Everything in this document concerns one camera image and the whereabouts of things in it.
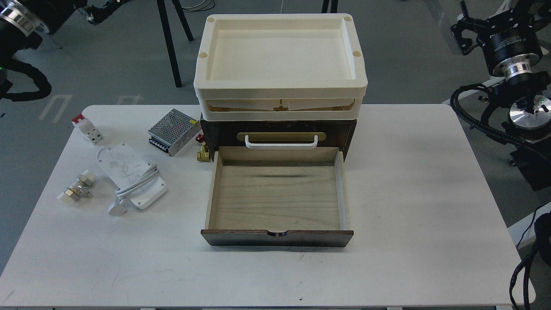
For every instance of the cream plastic tray top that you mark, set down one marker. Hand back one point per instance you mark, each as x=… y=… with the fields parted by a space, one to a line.
x=280 y=67

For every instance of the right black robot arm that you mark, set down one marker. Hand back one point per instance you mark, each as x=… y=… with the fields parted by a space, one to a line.
x=518 y=112

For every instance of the metal mesh power supply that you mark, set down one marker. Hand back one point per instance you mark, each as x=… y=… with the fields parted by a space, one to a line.
x=173 y=131

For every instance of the metal fitting white caps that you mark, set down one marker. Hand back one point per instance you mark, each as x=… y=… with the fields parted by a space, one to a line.
x=79 y=189

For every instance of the open wooden drawer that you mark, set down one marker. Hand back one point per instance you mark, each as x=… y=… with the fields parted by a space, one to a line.
x=284 y=197

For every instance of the dark wooden cabinet body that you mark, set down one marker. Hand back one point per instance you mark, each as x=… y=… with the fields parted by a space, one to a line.
x=331 y=133

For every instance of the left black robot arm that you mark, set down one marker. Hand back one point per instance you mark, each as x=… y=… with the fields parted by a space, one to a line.
x=20 y=23

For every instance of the black stand legs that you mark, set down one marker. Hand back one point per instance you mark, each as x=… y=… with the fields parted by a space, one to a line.
x=168 y=38

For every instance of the white drawer handle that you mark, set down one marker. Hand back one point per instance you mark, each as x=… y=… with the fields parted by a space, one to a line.
x=276 y=146

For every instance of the brass valve red handle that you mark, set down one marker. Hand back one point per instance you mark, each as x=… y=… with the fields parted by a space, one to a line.
x=203 y=154

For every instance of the red white circuit breaker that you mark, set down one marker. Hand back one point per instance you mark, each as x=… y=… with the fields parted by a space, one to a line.
x=87 y=128

